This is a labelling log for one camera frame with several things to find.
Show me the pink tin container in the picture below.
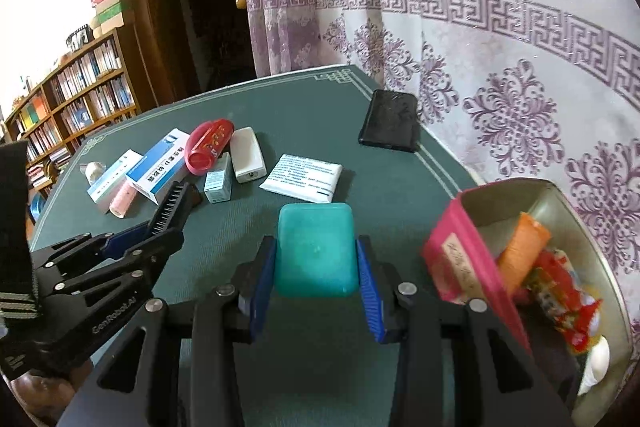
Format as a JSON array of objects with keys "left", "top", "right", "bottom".
[{"left": 421, "top": 178, "right": 634, "bottom": 419}]

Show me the white tissue packet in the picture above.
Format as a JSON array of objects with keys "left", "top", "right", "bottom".
[{"left": 258, "top": 153, "right": 344, "bottom": 206}]

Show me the red snack packet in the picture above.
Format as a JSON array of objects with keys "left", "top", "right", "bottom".
[{"left": 519, "top": 249, "right": 604, "bottom": 354}]

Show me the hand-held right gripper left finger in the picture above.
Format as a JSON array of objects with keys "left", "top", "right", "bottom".
[{"left": 57, "top": 235, "right": 279, "bottom": 427}]

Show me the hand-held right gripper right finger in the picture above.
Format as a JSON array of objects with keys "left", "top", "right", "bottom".
[{"left": 355, "top": 235, "right": 577, "bottom": 427}]

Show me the teal plastic case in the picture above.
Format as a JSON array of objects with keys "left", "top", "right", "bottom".
[{"left": 277, "top": 202, "right": 360, "bottom": 299}]

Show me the picture frame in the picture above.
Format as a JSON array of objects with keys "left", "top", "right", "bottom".
[{"left": 66, "top": 24, "right": 94, "bottom": 50}]

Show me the red cylindrical container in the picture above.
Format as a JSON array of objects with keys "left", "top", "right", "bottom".
[{"left": 184, "top": 119, "right": 236, "bottom": 174}]

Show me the pink tube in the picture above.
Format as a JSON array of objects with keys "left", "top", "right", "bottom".
[{"left": 108, "top": 181, "right": 137, "bottom": 219}]

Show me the white round object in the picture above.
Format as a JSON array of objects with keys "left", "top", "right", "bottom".
[{"left": 577, "top": 334, "right": 612, "bottom": 396}]

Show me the black striped strap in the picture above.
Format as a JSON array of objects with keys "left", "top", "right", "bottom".
[{"left": 0, "top": 139, "right": 42, "bottom": 324}]

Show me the wooden bookshelf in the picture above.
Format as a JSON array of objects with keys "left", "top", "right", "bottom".
[{"left": 2, "top": 27, "right": 142, "bottom": 204}]

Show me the person's left hand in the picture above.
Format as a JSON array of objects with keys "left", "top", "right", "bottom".
[{"left": 9, "top": 369, "right": 72, "bottom": 413}]

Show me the large white blue medicine box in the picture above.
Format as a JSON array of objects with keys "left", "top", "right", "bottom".
[{"left": 125, "top": 128, "right": 194, "bottom": 207}]

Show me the green white box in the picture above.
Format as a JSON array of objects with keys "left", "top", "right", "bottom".
[{"left": 94, "top": 0, "right": 134, "bottom": 30}]

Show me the small white bottle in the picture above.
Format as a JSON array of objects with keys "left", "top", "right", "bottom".
[{"left": 82, "top": 160, "right": 106, "bottom": 186}]

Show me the small white teal box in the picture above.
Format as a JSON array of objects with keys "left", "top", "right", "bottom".
[{"left": 203, "top": 151, "right": 234, "bottom": 204}]

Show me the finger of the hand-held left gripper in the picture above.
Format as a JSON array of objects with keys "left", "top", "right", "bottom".
[
  {"left": 29, "top": 220, "right": 157, "bottom": 274},
  {"left": 36, "top": 228, "right": 185, "bottom": 309}
]

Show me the slim white blue box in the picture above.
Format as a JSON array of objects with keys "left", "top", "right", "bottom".
[{"left": 87, "top": 149, "right": 144, "bottom": 214}]

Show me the green table cover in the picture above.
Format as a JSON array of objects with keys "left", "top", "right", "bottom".
[{"left": 29, "top": 64, "right": 482, "bottom": 427}]

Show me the white power adapter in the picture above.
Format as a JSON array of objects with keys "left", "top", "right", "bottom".
[{"left": 229, "top": 127, "right": 267, "bottom": 184}]

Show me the orange tube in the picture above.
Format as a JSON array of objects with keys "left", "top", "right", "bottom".
[{"left": 496, "top": 212, "right": 552, "bottom": 299}]

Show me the black smartphone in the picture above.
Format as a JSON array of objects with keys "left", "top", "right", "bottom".
[{"left": 358, "top": 89, "right": 420, "bottom": 153}]

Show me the wooden door frame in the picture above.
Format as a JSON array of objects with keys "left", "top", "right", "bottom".
[{"left": 123, "top": 0, "right": 202, "bottom": 108}]

